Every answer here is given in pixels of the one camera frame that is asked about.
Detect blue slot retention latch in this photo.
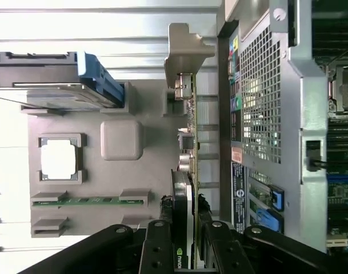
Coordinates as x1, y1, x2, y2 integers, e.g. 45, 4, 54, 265
269, 184, 285, 212
256, 208, 284, 233

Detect grey parts rack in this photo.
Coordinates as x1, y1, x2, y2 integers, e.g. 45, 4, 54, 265
19, 80, 191, 239

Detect green RAM stick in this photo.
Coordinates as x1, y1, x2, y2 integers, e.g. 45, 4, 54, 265
32, 196, 149, 206

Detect silver CPU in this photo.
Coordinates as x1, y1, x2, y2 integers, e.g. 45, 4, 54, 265
39, 138, 79, 180

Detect green motherboard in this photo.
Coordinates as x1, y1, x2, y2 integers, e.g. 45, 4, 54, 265
312, 0, 348, 274

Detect hard disk in blue caddy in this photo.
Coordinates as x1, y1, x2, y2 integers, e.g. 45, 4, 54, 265
0, 51, 125, 111

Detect open black PC case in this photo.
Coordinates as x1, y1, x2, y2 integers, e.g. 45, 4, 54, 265
216, 0, 348, 274

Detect CPU socket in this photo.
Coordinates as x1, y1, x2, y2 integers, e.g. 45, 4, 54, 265
329, 64, 348, 115

